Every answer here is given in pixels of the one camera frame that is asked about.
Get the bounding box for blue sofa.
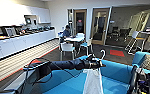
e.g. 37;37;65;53
30;50;150;94

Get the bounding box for seated person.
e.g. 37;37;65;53
61;24;73;39

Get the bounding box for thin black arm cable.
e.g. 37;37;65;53
21;58;54;94

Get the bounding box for black built-in microwave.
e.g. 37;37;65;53
23;14;39;26

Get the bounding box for white round cafe table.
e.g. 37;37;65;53
64;34;86;44

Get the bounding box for white cafe chair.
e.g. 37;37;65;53
59;41;77;62
78;38;94;56

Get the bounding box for white upper kitchen cabinets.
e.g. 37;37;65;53
0;3;53;28

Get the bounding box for black office chair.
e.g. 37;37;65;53
110;26;123;42
120;27;131;41

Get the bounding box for wood framed glass door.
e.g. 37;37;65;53
72;8;89;37
89;7;112;46

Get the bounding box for white clothes hanger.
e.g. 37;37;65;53
98;49;107;63

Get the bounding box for white folding stand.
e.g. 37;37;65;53
125;29;149;55

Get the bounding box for white lower kitchen cabinets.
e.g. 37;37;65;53
0;29;58;64

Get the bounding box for white kitchen cabinets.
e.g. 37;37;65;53
0;3;53;28
0;29;58;64

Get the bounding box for black framed counter screen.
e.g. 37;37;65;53
0;26;17;38

